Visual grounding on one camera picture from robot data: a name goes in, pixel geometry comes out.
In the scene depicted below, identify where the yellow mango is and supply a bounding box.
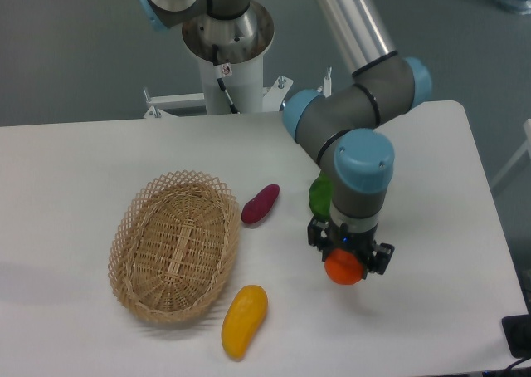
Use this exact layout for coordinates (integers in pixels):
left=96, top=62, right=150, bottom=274
left=221, top=285, right=269, bottom=360

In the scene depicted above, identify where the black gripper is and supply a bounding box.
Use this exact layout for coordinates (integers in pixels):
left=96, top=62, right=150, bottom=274
left=307, top=216, right=394, bottom=280

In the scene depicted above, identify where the orange fruit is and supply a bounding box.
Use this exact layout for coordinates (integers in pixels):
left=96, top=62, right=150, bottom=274
left=324, top=249, right=364, bottom=286

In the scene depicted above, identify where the purple sweet potato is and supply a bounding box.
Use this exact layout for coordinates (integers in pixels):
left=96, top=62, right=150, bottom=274
left=241, top=184, right=280, bottom=224

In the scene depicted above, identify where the black device at edge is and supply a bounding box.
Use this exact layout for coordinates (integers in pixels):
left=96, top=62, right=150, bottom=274
left=501, top=314, right=530, bottom=358

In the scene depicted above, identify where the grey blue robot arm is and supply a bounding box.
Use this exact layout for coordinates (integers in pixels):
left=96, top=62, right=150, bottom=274
left=139, top=0, right=432, bottom=285

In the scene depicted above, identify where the green bok choy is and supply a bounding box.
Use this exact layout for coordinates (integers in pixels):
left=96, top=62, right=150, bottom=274
left=309, top=171, right=333, bottom=221

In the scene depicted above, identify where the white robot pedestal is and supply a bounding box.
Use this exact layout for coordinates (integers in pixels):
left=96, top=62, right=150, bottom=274
left=144, top=1, right=294, bottom=119

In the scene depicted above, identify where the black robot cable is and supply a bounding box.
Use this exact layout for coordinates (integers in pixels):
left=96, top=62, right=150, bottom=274
left=212, top=43, right=241, bottom=115

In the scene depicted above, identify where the white frame at right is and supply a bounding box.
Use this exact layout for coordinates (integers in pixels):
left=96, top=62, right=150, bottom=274
left=490, top=119, right=530, bottom=196

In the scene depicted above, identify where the woven wicker basket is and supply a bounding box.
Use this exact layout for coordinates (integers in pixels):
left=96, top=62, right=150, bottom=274
left=108, top=170, right=240, bottom=324

